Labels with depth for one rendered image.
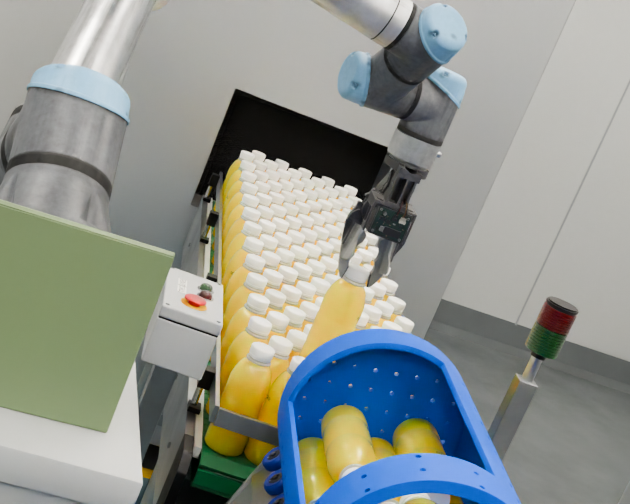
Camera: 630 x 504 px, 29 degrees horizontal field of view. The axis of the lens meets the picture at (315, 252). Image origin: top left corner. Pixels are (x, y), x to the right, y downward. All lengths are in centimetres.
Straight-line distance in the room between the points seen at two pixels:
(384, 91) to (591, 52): 466
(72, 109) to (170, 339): 65
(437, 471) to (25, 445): 44
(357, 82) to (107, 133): 54
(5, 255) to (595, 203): 556
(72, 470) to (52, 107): 39
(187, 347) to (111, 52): 53
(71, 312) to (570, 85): 529
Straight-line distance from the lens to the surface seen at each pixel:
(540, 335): 225
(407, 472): 135
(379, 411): 180
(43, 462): 124
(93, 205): 131
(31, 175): 130
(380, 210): 185
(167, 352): 191
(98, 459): 126
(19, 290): 124
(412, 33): 170
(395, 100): 181
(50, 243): 123
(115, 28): 161
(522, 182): 644
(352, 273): 193
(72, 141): 132
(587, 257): 670
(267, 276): 230
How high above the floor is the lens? 172
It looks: 14 degrees down
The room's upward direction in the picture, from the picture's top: 23 degrees clockwise
